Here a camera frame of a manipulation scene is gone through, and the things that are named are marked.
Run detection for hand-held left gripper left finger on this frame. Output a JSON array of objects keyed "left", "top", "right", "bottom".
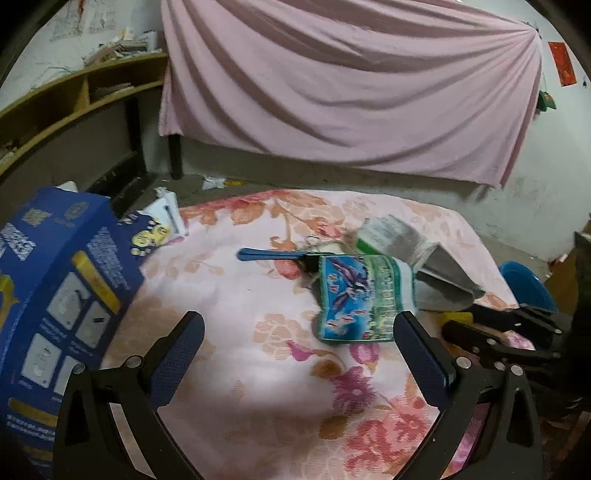
[{"left": 53, "top": 311, "right": 206, "bottom": 480}]

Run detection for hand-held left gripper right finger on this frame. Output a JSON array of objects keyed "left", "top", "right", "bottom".
[{"left": 392, "top": 311, "right": 544, "bottom": 480}]

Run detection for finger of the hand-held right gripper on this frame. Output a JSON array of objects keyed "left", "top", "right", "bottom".
[
  {"left": 441, "top": 320, "right": 561, "bottom": 374},
  {"left": 471, "top": 302, "right": 564, "bottom": 337}
]

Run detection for blue handled tool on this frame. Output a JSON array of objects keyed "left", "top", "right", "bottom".
[{"left": 237, "top": 247, "right": 321, "bottom": 283}]

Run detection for blue plastic basin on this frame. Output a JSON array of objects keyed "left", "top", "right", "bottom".
[{"left": 499, "top": 261, "right": 559, "bottom": 315}]

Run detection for floral blanket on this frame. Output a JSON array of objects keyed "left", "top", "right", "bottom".
[{"left": 99, "top": 188, "right": 520, "bottom": 480}]

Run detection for blue printed snack bag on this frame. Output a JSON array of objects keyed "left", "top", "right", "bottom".
[{"left": 314, "top": 254, "right": 419, "bottom": 344}]

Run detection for white blue printed packet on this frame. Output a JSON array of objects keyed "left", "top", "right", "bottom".
[{"left": 121, "top": 187, "right": 188, "bottom": 264}]

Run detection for blue cardboard box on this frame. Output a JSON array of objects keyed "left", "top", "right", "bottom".
[{"left": 0, "top": 185, "right": 146, "bottom": 480}]

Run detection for black metal table leg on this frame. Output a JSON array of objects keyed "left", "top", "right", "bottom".
[{"left": 168, "top": 134, "right": 184, "bottom": 181}]

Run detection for pink hanging cloth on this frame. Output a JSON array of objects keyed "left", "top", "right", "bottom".
[{"left": 158, "top": 0, "right": 544, "bottom": 188}]

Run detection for papers in shelf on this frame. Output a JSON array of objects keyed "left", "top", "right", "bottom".
[{"left": 90, "top": 82, "right": 134, "bottom": 97}]

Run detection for wooden shelf desk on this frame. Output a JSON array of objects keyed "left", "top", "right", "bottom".
[{"left": 0, "top": 52, "right": 169, "bottom": 217}]

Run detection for stack of books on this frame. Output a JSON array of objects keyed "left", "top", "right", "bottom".
[{"left": 83, "top": 28, "right": 160, "bottom": 65}]

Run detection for red wall poster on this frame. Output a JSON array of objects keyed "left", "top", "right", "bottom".
[{"left": 548, "top": 41, "right": 578, "bottom": 87}]

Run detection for wall paper sheets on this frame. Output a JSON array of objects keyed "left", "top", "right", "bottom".
[{"left": 48, "top": 0, "right": 125, "bottom": 42}]

